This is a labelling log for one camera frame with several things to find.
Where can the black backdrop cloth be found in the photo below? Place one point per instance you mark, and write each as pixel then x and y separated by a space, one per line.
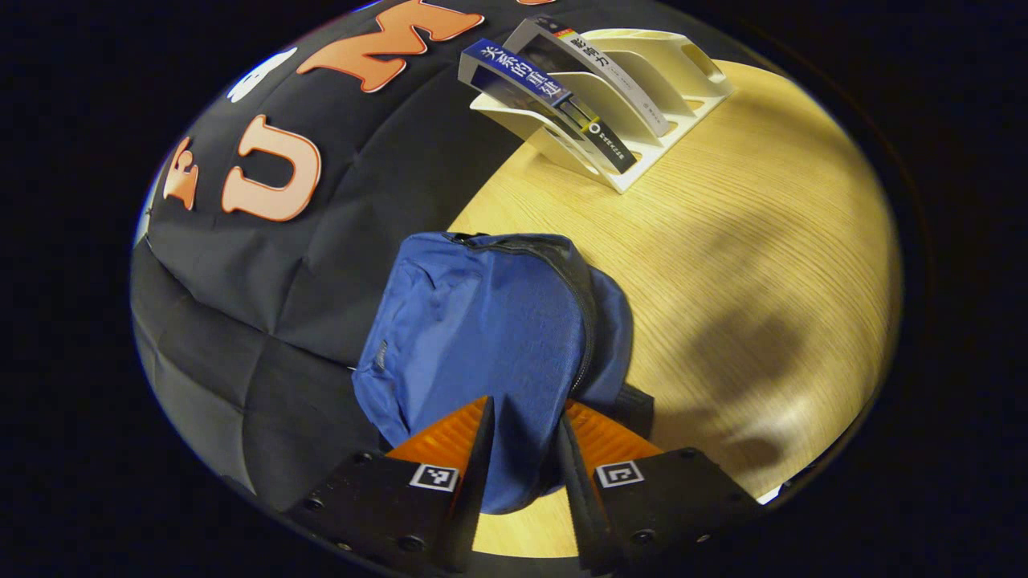
pixel 241 305

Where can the blue cover book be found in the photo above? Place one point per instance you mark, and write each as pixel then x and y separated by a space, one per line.
pixel 522 72

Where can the grey cover book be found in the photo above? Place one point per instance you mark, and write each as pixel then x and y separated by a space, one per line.
pixel 610 76

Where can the white bookshelf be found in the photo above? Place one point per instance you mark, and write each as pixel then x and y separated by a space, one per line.
pixel 642 48

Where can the blue schoolbag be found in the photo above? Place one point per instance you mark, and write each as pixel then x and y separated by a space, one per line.
pixel 482 321

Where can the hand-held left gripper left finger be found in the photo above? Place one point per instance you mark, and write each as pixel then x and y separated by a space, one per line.
pixel 468 498

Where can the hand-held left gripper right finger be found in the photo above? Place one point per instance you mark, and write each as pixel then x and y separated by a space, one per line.
pixel 580 498

